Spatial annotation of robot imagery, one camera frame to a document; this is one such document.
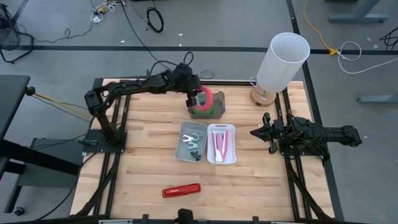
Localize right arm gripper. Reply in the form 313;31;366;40
249;112;278;156

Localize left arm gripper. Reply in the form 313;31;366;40
177;64;204;109

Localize red tape roll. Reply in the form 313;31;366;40
193;86;215;113

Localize red stapler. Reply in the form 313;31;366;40
162;183;201;198

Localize brown translucent bin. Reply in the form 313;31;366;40
187;90;226;120

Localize white plastic bin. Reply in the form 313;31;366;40
206;123;237;165

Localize grey plastic bin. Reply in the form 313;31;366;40
174;121;208;164

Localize white shade table lamp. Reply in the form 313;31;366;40
249;32;311;108

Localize grey table foot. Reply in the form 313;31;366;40
356;95;398;104

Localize grey table leg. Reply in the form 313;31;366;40
328;0;389;23

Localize black knob yellow rod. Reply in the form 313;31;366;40
25;86;94;119

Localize black desk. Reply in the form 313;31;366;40
0;74;85;215

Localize black floor fan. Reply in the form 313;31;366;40
0;2;35;65

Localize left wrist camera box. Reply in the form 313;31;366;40
180;70;195;91

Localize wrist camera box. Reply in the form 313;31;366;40
180;70;195;91
272;121;287;142

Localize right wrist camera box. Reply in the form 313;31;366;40
272;121;287;142

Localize grey cable loop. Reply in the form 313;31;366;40
198;70;216;80

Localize black aluminium frame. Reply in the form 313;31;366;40
74;70;335;224

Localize white lamp cable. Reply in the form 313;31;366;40
248;75;268;96

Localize long black floor cable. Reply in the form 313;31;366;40
119;0;175;71

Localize black cable bundle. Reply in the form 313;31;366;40
284;155;333;220
74;152;121;217

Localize coiled black cable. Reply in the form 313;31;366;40
146;6;165;34

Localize yellow extension cable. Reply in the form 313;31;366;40
303;0;340;57

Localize white floor cable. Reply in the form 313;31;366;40
337;40;398;75

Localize white cable bundle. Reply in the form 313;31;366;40
90;0;127;24

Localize black cable tangle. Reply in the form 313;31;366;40
379;26;398;50

